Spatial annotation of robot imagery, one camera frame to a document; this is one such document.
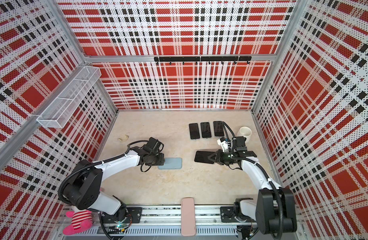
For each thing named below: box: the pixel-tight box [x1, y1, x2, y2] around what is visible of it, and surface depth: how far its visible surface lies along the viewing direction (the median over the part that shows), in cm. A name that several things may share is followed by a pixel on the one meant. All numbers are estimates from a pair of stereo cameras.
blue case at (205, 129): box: [200, 122, 212, 138], surface depth 113 cm
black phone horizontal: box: [189, 123, 200, 140], surface depth 110 cm
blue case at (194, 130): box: [189, 123, 200, 140], surface depth 110 cm
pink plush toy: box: [62, 210, 93, 236], surface depth 69 cm
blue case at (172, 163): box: [158, 157, 183, 170], surface depth 95 cm
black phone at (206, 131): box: [200, 122, 212, 138], surface depth 113 cm
